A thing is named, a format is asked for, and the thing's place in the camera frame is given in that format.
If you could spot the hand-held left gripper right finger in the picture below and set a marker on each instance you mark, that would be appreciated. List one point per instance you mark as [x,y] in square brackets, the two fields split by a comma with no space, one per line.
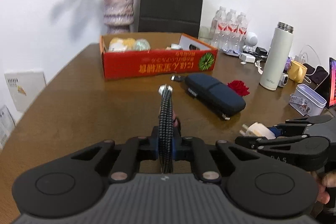
[177,150]

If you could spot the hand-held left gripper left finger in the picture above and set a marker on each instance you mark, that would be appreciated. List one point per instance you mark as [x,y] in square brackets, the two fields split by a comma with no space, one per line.
[154,146]

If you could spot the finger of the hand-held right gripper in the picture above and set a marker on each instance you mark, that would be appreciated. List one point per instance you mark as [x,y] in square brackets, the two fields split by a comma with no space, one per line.
[275,141]
[296,121]

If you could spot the white plug adapter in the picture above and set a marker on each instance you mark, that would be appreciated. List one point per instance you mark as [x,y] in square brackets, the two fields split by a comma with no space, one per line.
[258,130]

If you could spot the red cardboard box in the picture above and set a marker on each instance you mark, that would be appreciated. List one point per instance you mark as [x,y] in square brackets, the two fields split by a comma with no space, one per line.
[157,66]

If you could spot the iridescent plastic bag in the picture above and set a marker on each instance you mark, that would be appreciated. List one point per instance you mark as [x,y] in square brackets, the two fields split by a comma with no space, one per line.
[141,45]

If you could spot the translucent cotton swab container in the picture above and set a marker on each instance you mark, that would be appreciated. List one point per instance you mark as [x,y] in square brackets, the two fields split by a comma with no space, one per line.
[174,46]

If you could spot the yellow and white plush toy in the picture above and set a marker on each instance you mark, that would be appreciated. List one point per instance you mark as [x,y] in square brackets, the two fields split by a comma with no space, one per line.
[120,44]

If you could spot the wooden desktop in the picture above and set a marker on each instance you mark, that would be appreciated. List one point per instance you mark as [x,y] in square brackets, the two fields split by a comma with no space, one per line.
[92,108]

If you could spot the person's right hand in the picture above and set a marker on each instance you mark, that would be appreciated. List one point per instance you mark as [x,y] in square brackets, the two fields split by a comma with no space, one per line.
[325,184]

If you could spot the printed tin box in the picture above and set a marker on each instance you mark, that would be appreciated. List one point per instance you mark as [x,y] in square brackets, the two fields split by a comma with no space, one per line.
[307,103]

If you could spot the small white gadget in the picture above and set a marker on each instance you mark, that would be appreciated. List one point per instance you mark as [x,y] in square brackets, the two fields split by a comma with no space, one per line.
[283,79]

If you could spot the yellow mug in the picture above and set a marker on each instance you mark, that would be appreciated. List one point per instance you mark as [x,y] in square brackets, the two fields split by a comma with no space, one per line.
[298,71]

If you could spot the laptop with bright screen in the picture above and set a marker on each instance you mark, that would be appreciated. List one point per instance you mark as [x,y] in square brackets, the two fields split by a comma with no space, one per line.
[332,82]

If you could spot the black cloth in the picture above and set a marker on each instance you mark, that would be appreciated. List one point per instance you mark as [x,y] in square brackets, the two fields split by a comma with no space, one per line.
[319,73]

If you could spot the purple tissue packet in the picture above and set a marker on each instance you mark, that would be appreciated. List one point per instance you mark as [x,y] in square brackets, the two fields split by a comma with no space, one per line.
[289,63]

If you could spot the white thermos flask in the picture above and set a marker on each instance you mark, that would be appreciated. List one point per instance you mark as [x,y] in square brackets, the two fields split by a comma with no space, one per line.
[275,61]

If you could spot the red fabric rose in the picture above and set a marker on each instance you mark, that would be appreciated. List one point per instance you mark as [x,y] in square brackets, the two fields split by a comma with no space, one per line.
[239,87]

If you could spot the navy zipper pouch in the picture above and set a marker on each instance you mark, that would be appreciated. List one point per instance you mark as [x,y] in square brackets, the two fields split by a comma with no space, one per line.
[218,95]

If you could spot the black power adapter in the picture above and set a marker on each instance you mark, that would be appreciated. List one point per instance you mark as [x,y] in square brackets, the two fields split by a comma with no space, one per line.
[261,51]

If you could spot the white square charger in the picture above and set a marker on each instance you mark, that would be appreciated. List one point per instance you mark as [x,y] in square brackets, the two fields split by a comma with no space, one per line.
[248,57]

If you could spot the small blue tray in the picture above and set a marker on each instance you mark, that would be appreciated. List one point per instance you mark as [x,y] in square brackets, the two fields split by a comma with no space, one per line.
[231,52]

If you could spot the plastic water bottle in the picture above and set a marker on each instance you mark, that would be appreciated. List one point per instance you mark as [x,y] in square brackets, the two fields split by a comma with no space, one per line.
[219,27]
[231,28]
[242,29]

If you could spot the clear glass cup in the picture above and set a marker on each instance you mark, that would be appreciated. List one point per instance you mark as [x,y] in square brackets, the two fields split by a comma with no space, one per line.
[204,35]

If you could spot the purple textured vase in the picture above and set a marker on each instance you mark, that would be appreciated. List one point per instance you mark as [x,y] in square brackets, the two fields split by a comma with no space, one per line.
[118,11]

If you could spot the stack of papers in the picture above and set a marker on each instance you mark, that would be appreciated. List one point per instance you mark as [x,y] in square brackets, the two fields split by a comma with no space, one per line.
[5,124]

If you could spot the white round desk camera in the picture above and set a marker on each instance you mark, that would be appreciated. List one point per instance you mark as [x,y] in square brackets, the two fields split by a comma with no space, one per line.
[250,39]

